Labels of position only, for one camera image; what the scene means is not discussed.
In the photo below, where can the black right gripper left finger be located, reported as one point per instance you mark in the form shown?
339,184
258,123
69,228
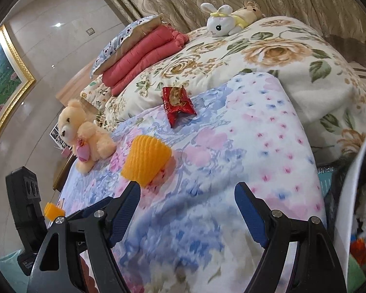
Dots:
95,229

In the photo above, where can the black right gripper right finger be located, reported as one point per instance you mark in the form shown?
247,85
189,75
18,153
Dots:
316,267

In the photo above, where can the orange foam fruit net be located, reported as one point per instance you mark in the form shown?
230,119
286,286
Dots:
147,156

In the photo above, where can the red snack wrapper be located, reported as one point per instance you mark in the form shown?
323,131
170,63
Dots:
176,101

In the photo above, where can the white black trash bin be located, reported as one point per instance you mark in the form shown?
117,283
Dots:
345,204

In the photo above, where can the cream teddy bear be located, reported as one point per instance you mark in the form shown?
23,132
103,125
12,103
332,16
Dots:
89,142

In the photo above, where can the pastel floral bedsheet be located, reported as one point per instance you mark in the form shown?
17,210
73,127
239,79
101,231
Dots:
187,233

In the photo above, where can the gold framed painting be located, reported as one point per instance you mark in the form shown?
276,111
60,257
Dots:
16,79

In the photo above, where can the floral cream quilt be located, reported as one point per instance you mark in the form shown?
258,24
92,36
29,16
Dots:
328,96

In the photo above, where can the blue patterned pillow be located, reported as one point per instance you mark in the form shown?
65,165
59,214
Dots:
123,42

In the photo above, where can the folded red blanket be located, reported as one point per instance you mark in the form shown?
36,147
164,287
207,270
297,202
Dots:
161,43

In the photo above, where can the white bunny plush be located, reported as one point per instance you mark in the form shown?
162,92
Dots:
222,21

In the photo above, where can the tan small bear plush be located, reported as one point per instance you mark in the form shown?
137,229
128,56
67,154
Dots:
247,15

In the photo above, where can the photo frame on nightstand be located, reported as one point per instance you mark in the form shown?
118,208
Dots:
54,134

